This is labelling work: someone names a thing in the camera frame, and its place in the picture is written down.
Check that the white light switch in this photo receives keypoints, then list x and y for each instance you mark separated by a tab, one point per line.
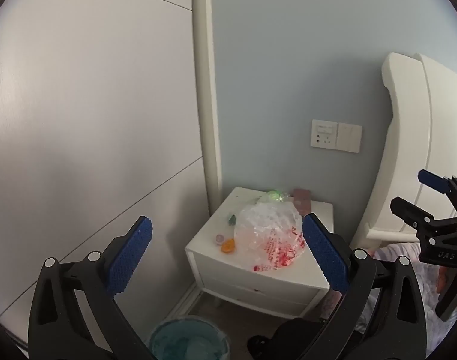
349	137

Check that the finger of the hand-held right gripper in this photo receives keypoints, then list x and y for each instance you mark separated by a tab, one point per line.
408	210
431	179

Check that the white wall socket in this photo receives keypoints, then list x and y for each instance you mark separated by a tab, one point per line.
324	134

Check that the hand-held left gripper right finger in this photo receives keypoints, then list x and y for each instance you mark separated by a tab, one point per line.
326	255

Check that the white nightstand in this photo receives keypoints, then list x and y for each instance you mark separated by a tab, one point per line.
213	266

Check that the white wardrobe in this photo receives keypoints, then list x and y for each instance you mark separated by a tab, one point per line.
82	120

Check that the small orange jelly cup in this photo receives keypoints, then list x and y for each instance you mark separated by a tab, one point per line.
227	246

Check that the trash bin with teal bag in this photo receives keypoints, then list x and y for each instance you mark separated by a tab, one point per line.
183	339

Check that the clear bottle with green label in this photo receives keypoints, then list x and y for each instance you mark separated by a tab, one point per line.
275	196

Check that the clear plastic bag red print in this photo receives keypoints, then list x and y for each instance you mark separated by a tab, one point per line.
269	232

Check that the pink cardboard box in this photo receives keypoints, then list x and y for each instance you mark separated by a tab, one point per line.
302	199

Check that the black slipper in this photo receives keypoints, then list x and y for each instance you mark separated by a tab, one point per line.
260	345

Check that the small green plastic piece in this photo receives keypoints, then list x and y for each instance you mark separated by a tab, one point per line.
233	219

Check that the white bed headboard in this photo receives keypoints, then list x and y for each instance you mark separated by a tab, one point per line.
419	120

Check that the lavender printed blanket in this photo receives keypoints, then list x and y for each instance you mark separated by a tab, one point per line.
432	281

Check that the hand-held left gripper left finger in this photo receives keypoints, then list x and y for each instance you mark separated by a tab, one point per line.
132	255

